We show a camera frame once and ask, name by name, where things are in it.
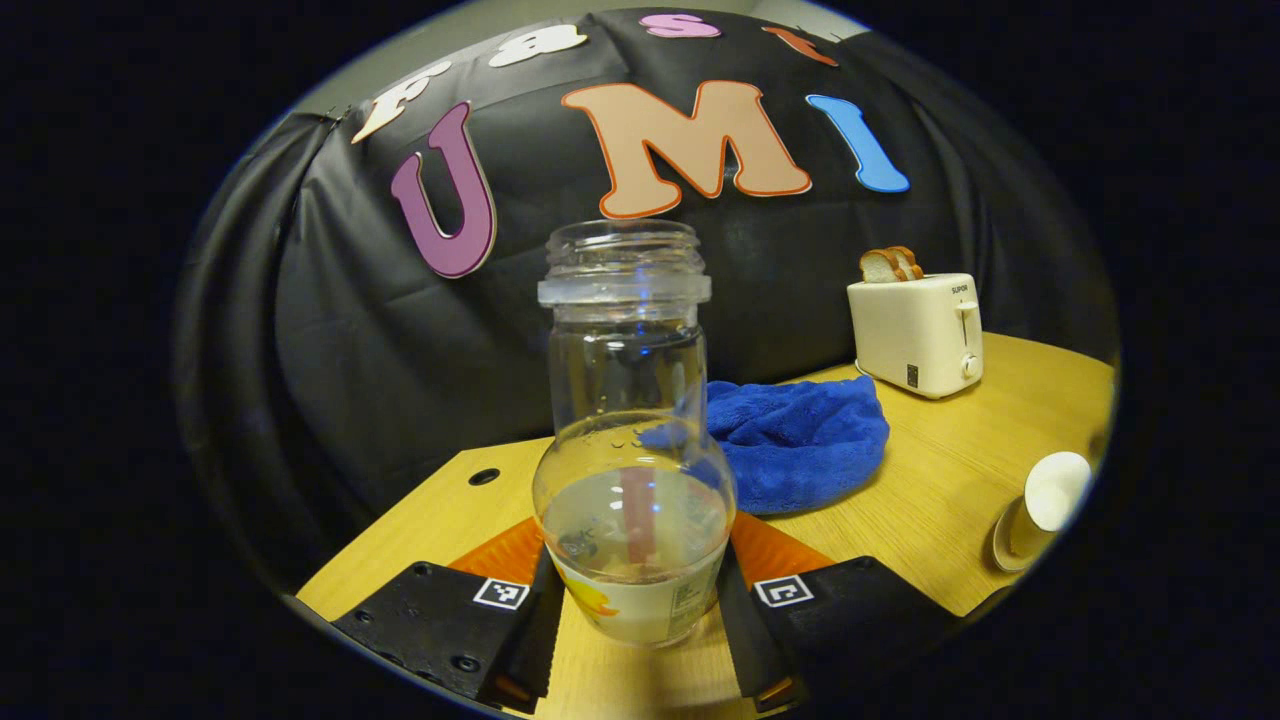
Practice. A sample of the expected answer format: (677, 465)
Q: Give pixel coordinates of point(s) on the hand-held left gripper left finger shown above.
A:
(527, 645)

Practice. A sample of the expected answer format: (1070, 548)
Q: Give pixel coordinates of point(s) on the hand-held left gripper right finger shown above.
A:
(738, 645)

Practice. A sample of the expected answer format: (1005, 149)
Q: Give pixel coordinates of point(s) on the clear plastic water bottle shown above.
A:
(635, 565)

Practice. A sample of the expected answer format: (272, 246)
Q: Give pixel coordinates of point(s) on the cream teacup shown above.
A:
(1045, 500)

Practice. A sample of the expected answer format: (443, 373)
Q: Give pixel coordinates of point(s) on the blue towel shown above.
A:
(800, 440)

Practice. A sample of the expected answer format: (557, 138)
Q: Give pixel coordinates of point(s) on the cream saucer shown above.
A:
(1005, 555)

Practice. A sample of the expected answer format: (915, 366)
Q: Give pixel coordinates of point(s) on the cream toaster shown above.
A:
(910, 335)

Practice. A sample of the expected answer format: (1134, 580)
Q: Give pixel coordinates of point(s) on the toast bread slice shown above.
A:
(910, 262)
(880, 267)

